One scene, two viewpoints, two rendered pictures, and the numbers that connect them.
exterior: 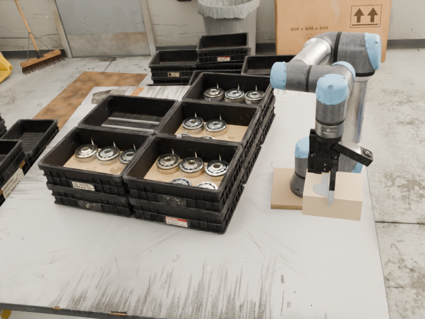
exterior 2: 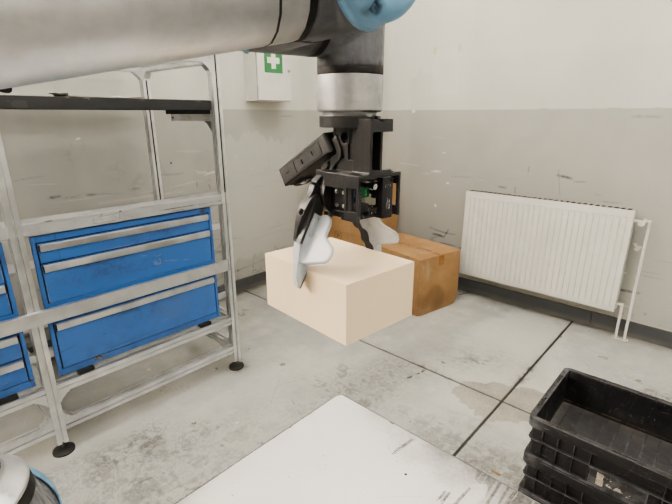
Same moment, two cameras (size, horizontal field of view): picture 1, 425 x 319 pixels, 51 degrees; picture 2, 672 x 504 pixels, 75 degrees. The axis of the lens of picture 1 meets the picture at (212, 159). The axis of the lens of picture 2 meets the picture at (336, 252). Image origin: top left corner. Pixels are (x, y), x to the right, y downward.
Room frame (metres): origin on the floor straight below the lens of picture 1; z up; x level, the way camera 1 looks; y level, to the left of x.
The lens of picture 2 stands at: (1.44, -0.08, 1.29)
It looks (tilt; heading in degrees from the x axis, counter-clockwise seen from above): 18 degrees down; 208
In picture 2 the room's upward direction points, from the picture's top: straight up
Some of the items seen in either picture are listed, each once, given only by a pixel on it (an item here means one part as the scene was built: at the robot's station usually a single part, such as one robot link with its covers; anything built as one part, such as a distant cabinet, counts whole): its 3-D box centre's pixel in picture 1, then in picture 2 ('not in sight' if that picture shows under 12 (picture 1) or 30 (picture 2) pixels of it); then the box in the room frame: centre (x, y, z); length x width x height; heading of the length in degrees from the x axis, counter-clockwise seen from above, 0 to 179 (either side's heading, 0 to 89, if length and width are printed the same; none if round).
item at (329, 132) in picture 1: (329, 126); (351, 97); (0.96, -0.31, 1.31); 0.08 x 0.08 x 0.05
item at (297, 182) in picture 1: (308, 177); not in sight; (1.39, -0.38, 0.78); 0.15 x 0.15 x 0.10
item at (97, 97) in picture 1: (107, 95); not in sight; (2.48, 0.59, 0.71); 0.22 x 0.19 x 0.01; 76
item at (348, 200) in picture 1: (332, 193); (337, 283); (0.96, -0.33, 1.07); 0.16 x 0.12 x 0.07; 71
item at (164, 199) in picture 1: (185, 173); not in sight; (1.41, 0.11, 0.87); 0.40 x 0.30 x 0.11; 66
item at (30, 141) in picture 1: (32, 156); not in sight; (2.51, 1.20, 0.31); 0.40 x 0.30 x 0.34; 166
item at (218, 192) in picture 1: (183, 162); not in sight; (1.41, 0.11, 0.92); 0.40 x 0.30 x 0.02; 66
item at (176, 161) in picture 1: (168, 161); not in sight; (1.52, 0.19, 0.86); 0.10 x 0.10 x 0.01
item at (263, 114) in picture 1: (229, 99); not in sight; (1.96, -0.13, 0.87); 0.40 x 0.30 x 0.11; 66
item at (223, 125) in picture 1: (215, 125); not in sight; (1.75, -0.03, 0.86); 0.10 x 0.10 x 0.01
